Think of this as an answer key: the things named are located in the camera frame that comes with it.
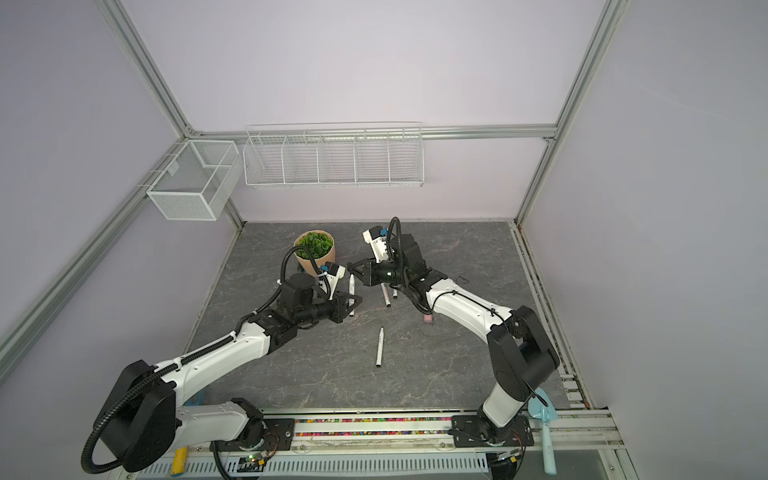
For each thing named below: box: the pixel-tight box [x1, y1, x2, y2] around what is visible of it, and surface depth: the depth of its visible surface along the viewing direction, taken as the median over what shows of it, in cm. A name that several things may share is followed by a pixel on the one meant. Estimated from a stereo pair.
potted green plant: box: [293, 230, 336, 277], surface depth 101 cm
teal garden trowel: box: [528, 387, 558, 475], surface depth 73 cm
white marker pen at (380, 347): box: [376, 326, 384, 367], surface depth 88 cm
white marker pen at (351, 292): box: [349, 273, 355, 315], surface depth 80 cm
